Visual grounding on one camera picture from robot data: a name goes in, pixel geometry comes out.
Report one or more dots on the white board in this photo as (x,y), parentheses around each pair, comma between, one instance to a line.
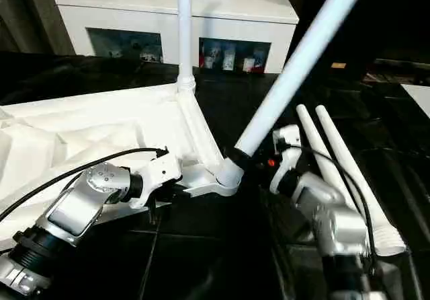
(418,98)

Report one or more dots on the black bar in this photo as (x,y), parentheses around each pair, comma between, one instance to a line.
(403,65)

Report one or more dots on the grey curtain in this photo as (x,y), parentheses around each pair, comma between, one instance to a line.
(30,14)

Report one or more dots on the black mat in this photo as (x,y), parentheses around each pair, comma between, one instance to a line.
(201,253)

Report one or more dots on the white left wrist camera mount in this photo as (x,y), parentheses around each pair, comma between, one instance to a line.
(158,172)

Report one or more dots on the white cabinet with glass doors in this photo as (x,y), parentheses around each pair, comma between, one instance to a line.
(134,14)

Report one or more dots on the white plastic table top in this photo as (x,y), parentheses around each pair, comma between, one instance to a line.
(84,121)

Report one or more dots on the small yellow tag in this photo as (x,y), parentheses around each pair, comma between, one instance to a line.
(338,65)

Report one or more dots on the white plastic table leg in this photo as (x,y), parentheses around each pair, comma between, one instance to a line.
(302,54)
(349,165)
(319,138)
(185,34)

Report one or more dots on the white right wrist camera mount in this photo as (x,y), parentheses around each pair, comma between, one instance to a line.
(287,145)

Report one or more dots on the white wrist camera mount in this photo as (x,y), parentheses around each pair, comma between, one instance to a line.
(287,145)
(158,172)

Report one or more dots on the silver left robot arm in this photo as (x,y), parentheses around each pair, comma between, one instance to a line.
(74,209)

